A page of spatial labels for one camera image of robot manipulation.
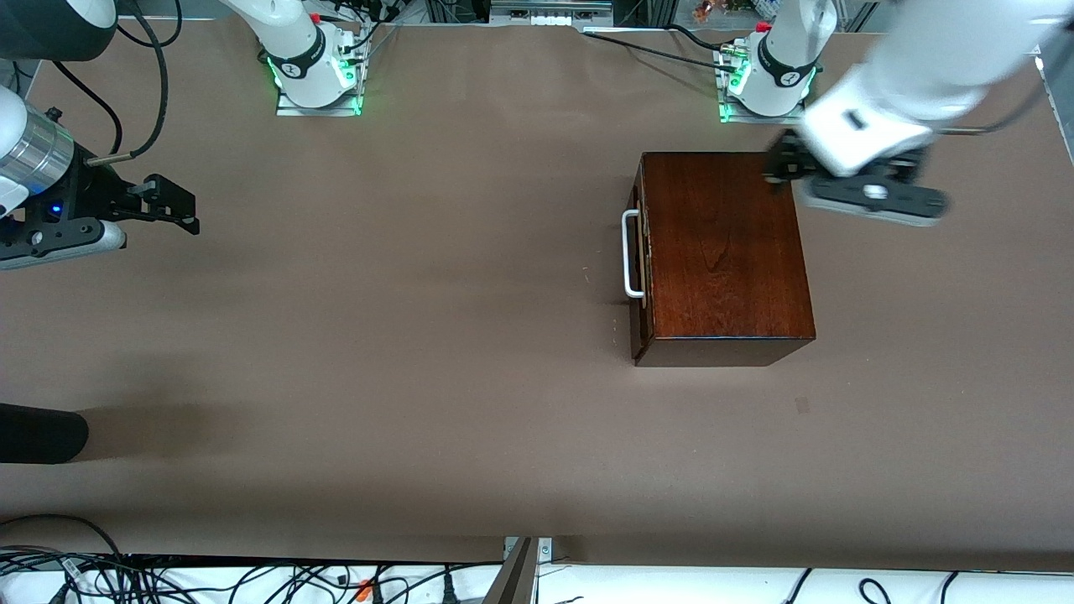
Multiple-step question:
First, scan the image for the dark brown wooden cabinet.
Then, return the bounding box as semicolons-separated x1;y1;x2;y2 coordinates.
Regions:
633;151;816;368

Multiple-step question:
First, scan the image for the black cylindrical object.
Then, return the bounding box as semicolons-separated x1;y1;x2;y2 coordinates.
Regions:
0;403;90;465

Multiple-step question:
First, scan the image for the grey power strip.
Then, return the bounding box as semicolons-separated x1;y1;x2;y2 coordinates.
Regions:
489;0;613;28

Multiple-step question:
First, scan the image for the aluminium profile beam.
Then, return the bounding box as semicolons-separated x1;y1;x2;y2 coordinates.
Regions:
482;537;540;604

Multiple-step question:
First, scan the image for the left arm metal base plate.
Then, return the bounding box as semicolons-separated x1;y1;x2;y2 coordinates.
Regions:
717;46;808;125

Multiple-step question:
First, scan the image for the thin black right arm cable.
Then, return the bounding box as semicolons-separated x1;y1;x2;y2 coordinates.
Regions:
50;57;125;157

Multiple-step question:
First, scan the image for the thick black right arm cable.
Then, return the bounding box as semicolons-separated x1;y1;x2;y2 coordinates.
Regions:
84;0;171;164

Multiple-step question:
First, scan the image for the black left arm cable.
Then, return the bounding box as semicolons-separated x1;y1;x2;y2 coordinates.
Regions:
927;80;1054;137

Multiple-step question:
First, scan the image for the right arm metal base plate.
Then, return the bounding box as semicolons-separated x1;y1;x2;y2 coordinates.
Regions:
275;25;363;117

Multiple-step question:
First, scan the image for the looped black right arm cable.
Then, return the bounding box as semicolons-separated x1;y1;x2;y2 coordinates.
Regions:
116;0;186;48

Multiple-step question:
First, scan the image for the black cable on table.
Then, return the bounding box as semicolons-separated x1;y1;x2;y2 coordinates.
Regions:
583;29;748;72

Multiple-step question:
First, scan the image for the arched black cable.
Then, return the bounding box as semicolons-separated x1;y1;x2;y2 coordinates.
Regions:
0;514;125;556

